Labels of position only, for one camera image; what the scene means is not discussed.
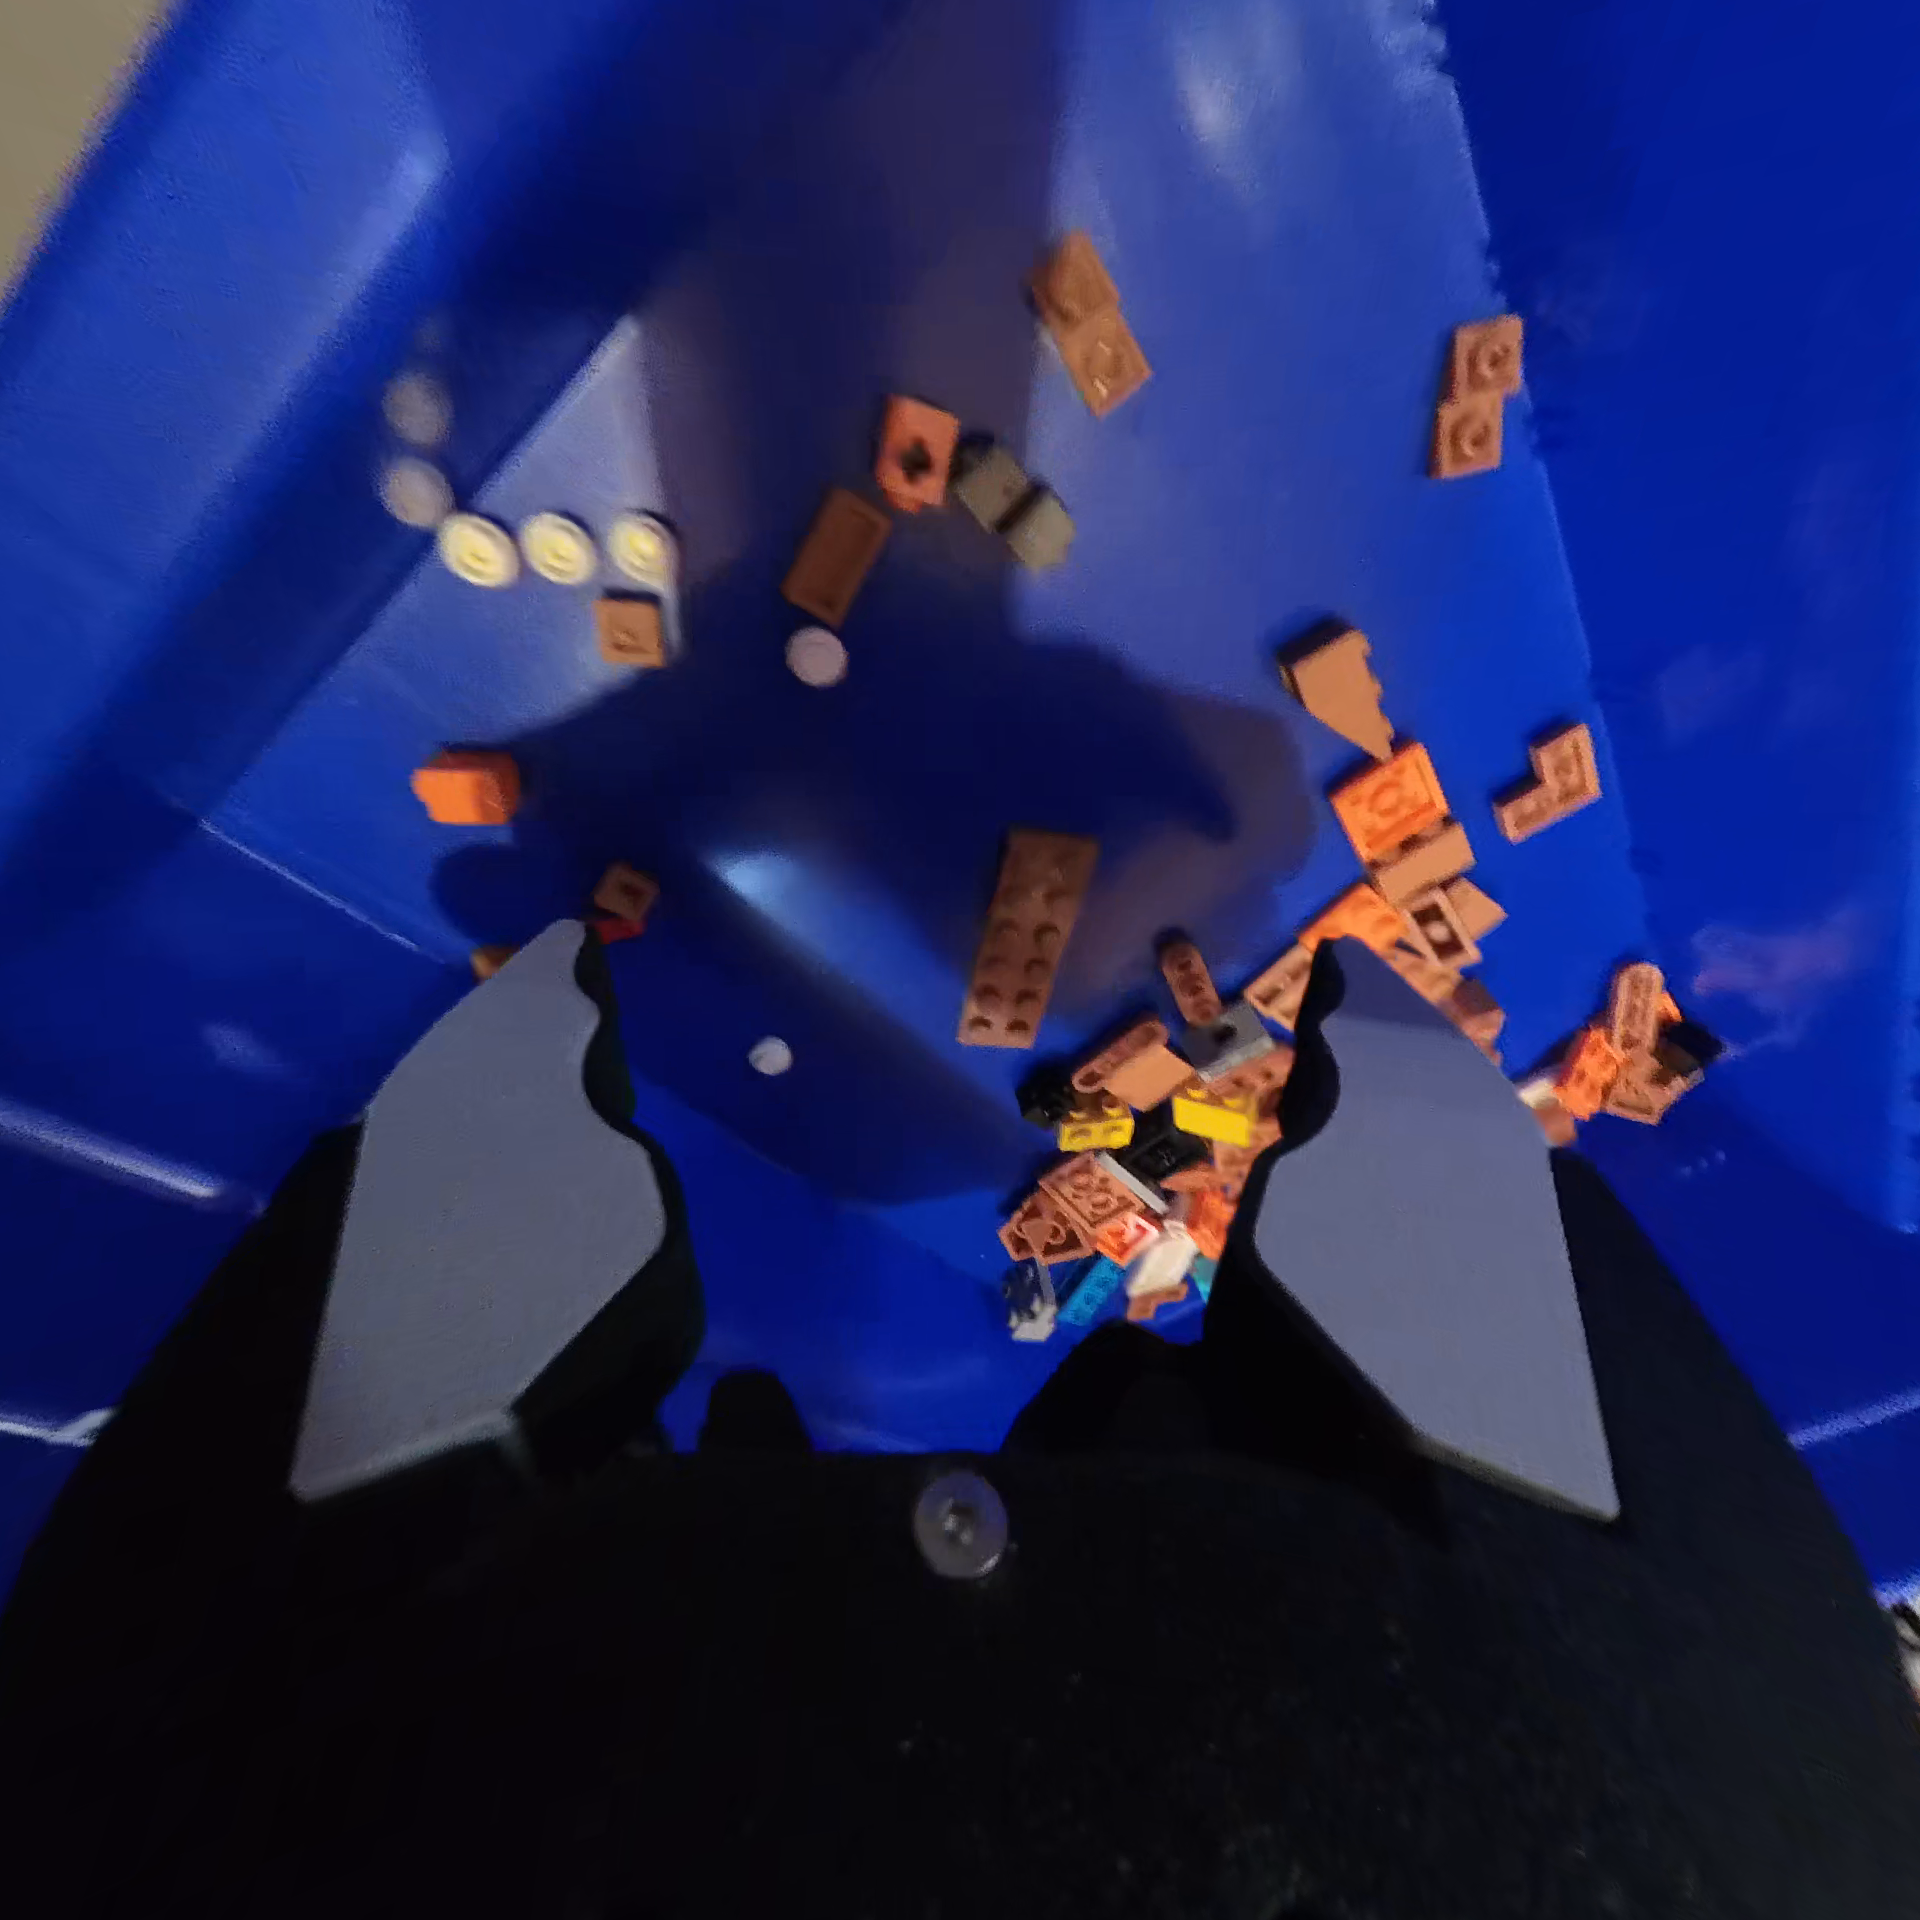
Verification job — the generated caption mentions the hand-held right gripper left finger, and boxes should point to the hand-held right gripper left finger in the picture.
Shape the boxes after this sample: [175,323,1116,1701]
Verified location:
[287,919,706,1505]

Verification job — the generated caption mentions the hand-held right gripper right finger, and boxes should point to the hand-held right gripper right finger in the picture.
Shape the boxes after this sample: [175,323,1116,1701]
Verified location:
[1200,937,1623,1524]

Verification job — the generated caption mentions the orange cross-hole brick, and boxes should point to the orange cross-hole brick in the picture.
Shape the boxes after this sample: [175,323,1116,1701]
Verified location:
[873,393,961,517]

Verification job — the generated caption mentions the blue plastic bin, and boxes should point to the blue plastic bin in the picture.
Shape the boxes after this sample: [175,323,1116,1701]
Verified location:
[0,0,1920,1652]

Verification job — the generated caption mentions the pile of mixed small bricks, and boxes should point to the pile of mixed small bricks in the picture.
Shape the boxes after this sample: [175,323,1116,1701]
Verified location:
[997,742,1727,1347]

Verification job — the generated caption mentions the brown L-shaped plate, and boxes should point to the brown L-shaped plate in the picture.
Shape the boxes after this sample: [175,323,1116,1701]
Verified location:
[1492,722,1605,846]

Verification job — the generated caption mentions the brown eight-stud plate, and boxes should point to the brown eight-stud plate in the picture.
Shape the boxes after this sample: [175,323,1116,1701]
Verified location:
[957,828,1102,1049]

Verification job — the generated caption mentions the brown wedge slope brick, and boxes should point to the brown wedge slope brick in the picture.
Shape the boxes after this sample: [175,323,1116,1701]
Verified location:
[1274,619,1398,766]

